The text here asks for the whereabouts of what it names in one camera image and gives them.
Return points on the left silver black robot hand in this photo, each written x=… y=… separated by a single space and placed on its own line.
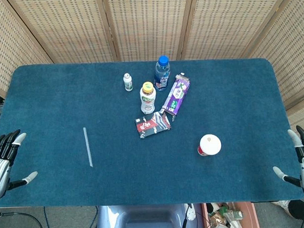
x=0 y=171

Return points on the small white oval device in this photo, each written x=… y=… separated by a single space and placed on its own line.
x=191 y=212

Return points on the clear plastic straw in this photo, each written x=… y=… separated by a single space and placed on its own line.
x=88 y=147

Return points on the black shoe white sole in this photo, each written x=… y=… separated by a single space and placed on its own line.
x=297 y=209

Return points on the clear bottle blue cap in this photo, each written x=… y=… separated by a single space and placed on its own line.
x=161 y=74

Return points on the pink bin of clutter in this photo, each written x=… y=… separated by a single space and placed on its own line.
x=225 y=216

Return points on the small white drink bottle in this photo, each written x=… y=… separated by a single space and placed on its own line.
x=128 y=84

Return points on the white bottle yellow cap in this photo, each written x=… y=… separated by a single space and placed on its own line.
x=148 y=100

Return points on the woven rattan screen panel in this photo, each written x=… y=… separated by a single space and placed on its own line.
x=5 y=49
x=149 y=24
x=64 y=29
x=294 y=51
x=226 y=23

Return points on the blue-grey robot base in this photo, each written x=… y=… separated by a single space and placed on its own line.
x=145 y=219

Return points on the purple open carton box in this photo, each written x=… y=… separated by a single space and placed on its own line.
x=176 y=96

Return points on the blue felt table mat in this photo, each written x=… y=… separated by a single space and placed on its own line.
x=66 y=97

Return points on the black red flat box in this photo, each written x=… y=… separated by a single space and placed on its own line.
x=152 y=126

